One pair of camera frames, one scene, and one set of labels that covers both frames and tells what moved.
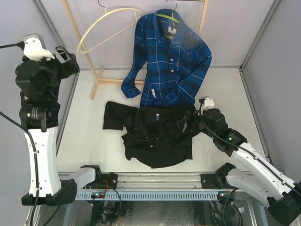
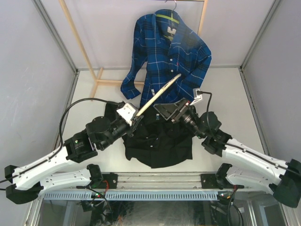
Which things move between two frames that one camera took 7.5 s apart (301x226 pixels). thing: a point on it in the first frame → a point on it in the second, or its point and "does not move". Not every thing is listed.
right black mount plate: [209, 181] does not move
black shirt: [152, 135] does not move
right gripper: [190, 117] → [168, 110]
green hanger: [170, 17] does not move
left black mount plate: [109, 181] does not move
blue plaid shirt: [177, 60] does not move
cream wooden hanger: [138, 13] → [164, 88]
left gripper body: [66, 68] → [131, 130]
